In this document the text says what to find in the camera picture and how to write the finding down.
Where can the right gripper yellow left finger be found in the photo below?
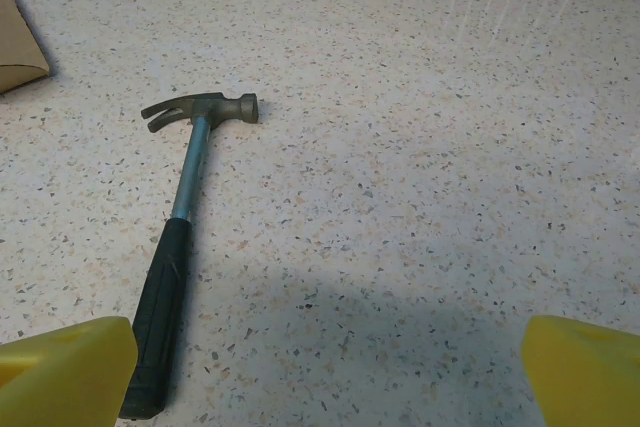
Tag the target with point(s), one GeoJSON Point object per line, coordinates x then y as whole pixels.
{"type": "Point", "coordinates": [65, 377]}

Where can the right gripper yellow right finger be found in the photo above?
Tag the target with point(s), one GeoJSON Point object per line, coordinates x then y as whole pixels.
{"type": "Point", "coordinates": [585, 382]}

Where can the brown cardboard box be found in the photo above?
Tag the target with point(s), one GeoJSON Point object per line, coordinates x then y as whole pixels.
{"type": "Point", "coordinates": [17, 47]}

